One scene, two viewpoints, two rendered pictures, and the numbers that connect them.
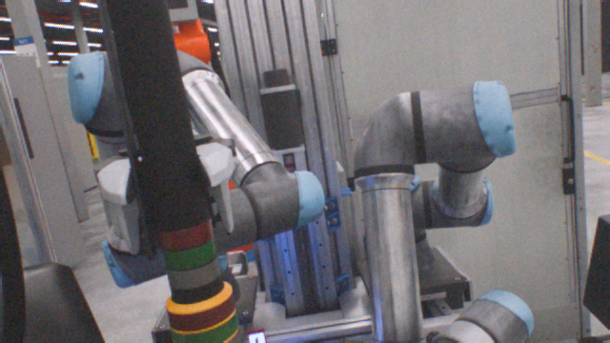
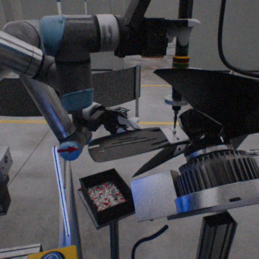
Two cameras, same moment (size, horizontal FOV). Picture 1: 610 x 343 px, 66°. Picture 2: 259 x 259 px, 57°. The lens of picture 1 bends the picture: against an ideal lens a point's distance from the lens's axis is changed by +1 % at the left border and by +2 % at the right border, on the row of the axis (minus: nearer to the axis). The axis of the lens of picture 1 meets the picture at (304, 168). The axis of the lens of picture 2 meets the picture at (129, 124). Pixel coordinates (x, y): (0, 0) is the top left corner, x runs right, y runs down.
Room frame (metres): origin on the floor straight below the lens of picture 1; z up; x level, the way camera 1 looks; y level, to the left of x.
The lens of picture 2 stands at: (0.52, 0.68, 1.53)
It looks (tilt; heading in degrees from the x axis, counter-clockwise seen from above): 26 degrees down; 261
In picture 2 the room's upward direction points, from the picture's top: straight up
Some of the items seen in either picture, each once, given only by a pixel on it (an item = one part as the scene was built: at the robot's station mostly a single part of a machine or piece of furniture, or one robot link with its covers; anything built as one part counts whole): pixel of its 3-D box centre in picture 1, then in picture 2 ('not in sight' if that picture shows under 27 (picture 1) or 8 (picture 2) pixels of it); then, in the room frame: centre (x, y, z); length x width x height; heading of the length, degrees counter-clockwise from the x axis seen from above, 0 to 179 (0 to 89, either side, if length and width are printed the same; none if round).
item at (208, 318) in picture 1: (201, 305); (180, 59); (0.29, 0.08, 1.41); 0.04 x 0.04 x 0.01
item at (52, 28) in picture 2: not in sight; (69, 37); (0.56, 0.15, 1.48); 0.11 x 0.08 x 0.09; 14
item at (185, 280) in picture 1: (193, 269); (181, 49); (0.29, 0.08, 1.44); 0.03 x 0.03 x 0.01
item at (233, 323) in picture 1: (204, 323); (180, 64); (0.29, 0.08, 1.40); 0.04 x 0.04 x 0.01
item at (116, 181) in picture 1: (130, 211); (184, 33); (0.30, 0.12, 1.48); 0.09 x 0.03 x 0.06; 4
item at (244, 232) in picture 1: (203, 228); (72, 81); (0.56, 0.14, 1.38); 0.11 x 0.08 x 0.11; 118
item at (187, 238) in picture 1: (185, 231); not in sight; (0.29, 0.08, 1.46); 0.03 x 0.03 x 0.01
